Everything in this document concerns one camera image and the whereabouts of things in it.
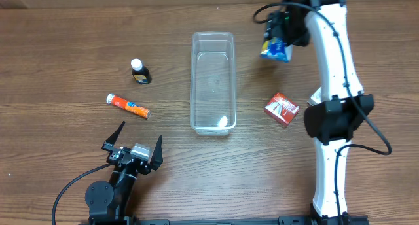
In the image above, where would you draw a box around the orange tablet tube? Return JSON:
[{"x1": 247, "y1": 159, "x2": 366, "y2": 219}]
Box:
[{"x1": 106, "y1": 94, "x2": 151, "y2": 119}]

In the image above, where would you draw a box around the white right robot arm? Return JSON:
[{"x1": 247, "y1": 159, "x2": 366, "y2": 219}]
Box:
[{"x1": 261, "y1": 0, "x2": 374, "y2": 224}]

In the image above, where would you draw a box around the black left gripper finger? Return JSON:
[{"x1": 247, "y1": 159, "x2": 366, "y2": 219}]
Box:
[
  {"x1": 149, "y1": 135, "x2": 163, "y2": 170},
  {"x1": 105, "y1": 121, "x2": 126, "y2": 145}
]

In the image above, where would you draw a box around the red white small box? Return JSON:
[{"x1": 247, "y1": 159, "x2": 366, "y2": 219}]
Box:
[{"x1": 264, "y1": 92, "x2": 300, "y2": 126}]

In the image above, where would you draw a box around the dark bottle white cap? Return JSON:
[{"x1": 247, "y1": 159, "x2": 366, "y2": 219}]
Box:
[{"x1": 130, "y1": 58, "x2": 152, "y2": 84}]

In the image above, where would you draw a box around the white plaster box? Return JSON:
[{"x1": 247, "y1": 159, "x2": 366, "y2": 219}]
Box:
[{"x1": 307, "y1": 88, "x2": 321, "y2": 106}]

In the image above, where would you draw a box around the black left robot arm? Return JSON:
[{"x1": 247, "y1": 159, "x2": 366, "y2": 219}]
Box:
[{"x1": 85, "y1": 123, "x2": 163, "y2": 224}]

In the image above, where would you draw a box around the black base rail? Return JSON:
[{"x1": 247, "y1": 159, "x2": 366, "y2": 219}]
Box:
[{"x1": 82, "y1": 215, "x2": 369, "y2": 225}]

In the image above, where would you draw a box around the clear plastic container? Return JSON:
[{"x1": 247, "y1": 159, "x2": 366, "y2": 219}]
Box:
[{"x1": 190, "y1": 31, "x2": 236, "y2": 136}]

